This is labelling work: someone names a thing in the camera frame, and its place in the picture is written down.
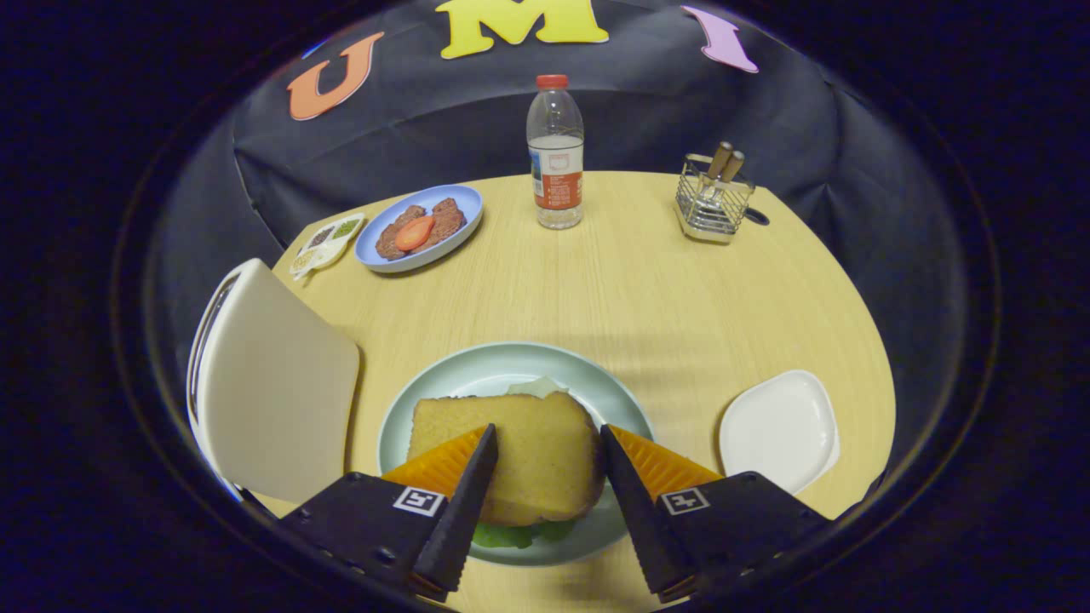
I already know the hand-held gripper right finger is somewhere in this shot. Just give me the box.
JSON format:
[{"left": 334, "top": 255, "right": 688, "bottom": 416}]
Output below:
[{"left": 600, "top": 424, "right": 831, "bottom": 604}]

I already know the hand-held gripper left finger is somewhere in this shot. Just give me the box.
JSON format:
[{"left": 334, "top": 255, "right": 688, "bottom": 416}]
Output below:
[{"left": 279, "top": 423, "right": 500, "bottom": 601}]

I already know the green lettuce leaf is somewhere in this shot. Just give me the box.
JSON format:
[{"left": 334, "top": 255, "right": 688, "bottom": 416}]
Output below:
[{"left": 471, "top": 377, "right": 580, "bottom": 550}]

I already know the brown toast slice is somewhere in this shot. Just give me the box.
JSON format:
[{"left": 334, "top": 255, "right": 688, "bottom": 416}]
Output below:
[{"left": 407, "top": 391, "right": 607, "bottom": 527}]

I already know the mint green round plate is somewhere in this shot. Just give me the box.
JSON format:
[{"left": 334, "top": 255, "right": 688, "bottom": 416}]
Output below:
[{"left": 377, "top": 341, "right": 657, "bottom": 568}]

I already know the white square plate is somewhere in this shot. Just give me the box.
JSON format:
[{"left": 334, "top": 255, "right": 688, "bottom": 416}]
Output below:
[{"left": 718, "top": 369, "right": 841, "bottom": 496}]

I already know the white toaster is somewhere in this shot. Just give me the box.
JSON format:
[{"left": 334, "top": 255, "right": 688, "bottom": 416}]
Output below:
[{"left": 186, "top": 258, "right": 361, "bottom": 505}]

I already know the brown meat patty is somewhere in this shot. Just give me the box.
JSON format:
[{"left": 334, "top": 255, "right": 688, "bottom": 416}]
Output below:
[
  {"left": 376, "top": 204, "right": 427, "bottom": 261},
  {"left": 426, "top": 198, "right": 468, "bottom": 248}
]

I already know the blue round plate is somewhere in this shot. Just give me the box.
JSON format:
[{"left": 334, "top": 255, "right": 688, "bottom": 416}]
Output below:
[{"left": 354, "top": 184, "right": 485, "bottom": 274}]

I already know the red tomato slice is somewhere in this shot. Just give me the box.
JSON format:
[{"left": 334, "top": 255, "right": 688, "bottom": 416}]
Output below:
[{"left": 394, "top": 215, "right": 436, "bottom": 253}]

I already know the white divided condiment dish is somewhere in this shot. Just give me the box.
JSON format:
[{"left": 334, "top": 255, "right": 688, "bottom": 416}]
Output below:
[{"left": 289, "top": 213, "right": 367, "bottom": 280}]

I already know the clear red-capped water bottle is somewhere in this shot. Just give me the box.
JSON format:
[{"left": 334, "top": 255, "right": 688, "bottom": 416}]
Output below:
[{"left": 526, "top": 74, "right": 586, "bottom": 231}]

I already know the black backdrop cloth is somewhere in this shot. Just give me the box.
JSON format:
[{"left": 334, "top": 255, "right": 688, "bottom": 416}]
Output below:
[{"left": 145, "top": 0, "right": 967, "bottom": 512}]

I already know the metal wire cutlery holder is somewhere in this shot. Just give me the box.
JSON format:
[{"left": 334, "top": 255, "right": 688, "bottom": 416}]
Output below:
[{"left": 674, "top": 153, "right": 757, "bottom": 245}]

